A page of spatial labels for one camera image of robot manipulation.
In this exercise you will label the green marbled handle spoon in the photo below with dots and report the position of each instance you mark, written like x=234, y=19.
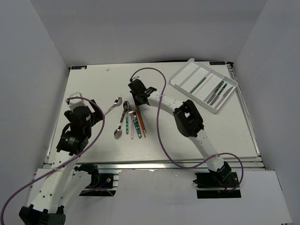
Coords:
x=126, y=117

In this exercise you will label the blue label sticker left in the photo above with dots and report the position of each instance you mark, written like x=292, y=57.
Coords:
x=78, y=67

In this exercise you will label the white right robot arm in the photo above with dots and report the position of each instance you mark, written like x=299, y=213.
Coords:
x=189, y=123

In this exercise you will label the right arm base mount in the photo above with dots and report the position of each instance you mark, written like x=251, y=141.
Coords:
x=209, y=187

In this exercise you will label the blue label sticker right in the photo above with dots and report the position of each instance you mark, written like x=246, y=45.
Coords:
x=217, y=63

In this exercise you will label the pink handled knife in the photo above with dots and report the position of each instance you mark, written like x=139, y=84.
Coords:
x=223, y=97

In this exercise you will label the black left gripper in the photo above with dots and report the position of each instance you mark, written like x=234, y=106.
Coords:
x=97, y=116

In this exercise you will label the blue label sticker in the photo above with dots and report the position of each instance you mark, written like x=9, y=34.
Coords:
x=78, y=67
x=217, y=63

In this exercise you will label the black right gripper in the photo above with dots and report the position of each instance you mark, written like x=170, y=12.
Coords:
x=136, y=101

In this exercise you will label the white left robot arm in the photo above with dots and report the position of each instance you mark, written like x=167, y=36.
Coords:
x=57, y=193

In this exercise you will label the brown marbled handle knife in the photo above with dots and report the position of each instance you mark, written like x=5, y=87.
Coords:
x=215, y=91

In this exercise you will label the pink handled spoon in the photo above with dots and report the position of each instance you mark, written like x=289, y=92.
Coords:
x=117, y=102

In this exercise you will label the brown marbled handle spoon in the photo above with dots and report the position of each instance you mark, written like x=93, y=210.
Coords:
x=118, y=131

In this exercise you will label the green marbled handle fork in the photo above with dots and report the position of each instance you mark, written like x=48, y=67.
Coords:
x=137, y=127

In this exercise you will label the white divided utensil tray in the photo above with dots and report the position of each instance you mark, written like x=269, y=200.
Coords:
x=192, y=72

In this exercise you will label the green marbled handle knife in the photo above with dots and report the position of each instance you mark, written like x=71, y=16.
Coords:
x=218, y=94

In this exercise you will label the pink handled fork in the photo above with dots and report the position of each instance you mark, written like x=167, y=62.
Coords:
x=132, y=124

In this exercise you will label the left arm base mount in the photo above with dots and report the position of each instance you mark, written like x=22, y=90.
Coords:
x=101, y=183

